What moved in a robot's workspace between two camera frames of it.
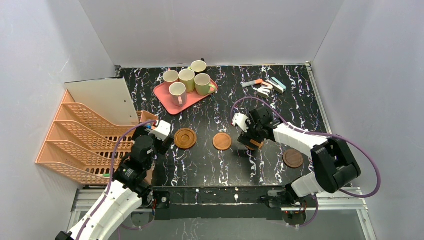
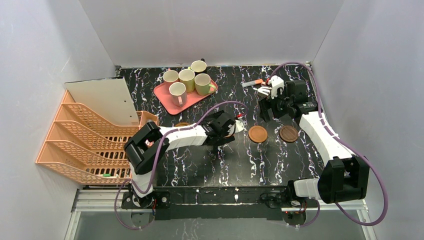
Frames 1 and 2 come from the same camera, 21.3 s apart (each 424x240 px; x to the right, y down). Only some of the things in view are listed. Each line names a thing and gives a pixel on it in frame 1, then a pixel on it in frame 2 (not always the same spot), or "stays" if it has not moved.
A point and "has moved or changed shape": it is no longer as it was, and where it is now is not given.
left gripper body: x=162 y=143 → x=230 y=126
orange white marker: x=257 y=81 stays
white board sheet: x=110 y=98 stays
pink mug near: x=170 y=76 stays
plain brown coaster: x=222 y=141 has moved or changed shape
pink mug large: x=177 y=91 stays
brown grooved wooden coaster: x=185 y=138 has moved or changed shape
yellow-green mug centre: x=187 y=76 stays
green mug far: x=202 y=83 stays
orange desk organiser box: x=143 y=117 stays
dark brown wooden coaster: x=293 y=158 has moved or changed shape
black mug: x=198 y=66 stays
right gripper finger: x=245 y=138 → x=265 y=104
